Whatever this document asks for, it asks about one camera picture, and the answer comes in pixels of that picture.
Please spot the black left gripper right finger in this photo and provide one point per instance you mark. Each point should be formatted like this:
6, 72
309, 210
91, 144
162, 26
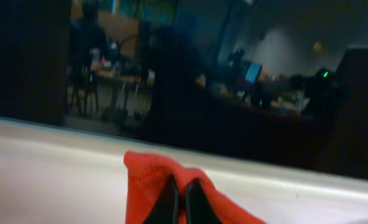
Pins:
198, 207

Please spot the orange FRAM t-shirt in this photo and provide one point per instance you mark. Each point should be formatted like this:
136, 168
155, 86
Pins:
147, 174

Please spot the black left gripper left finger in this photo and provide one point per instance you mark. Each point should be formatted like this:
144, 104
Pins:
165, 209

